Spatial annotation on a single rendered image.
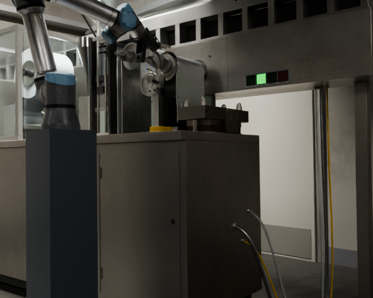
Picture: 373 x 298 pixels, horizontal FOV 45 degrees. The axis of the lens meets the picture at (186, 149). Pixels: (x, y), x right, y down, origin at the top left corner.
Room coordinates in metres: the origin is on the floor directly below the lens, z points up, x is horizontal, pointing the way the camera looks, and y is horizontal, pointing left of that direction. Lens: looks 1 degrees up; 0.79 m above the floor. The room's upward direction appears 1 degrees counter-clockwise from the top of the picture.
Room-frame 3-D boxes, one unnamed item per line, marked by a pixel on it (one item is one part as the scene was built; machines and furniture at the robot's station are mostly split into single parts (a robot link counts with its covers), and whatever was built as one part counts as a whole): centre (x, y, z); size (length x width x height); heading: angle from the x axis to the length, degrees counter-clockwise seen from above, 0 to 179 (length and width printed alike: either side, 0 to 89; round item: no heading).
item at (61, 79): (1.77, 0.50, 1.07); 0.13 x 0.12 x 0.14; 30
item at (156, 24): (2.94, 0.38, 1.55); 3.08 x 0.08 x 0.23; 52
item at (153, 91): (2.24, 0.15, 1.05); 0.06 x 0.05 x 0.31; 142
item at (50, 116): (1.77, 0.49, 0.95); 0.15 x 0.15 x 0.10
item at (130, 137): (2.85, 0.82, 0.88); 2.52 x 0.66 x 0.04; 52
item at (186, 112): (2.27, -0.15, 1.00); 0.40 x 0.16 x 0.06; 142
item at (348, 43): (3.00, 0.34, 1.29); 3.10 x 0.28 x 0.30; 52
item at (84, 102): (2.77, 0.60, 1.18); 0.14 x 0.14 x 0.57
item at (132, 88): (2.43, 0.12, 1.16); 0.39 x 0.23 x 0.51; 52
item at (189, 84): (2.31, -0.03, 1.15); 0.23 x 0.01 x 0.18; 142
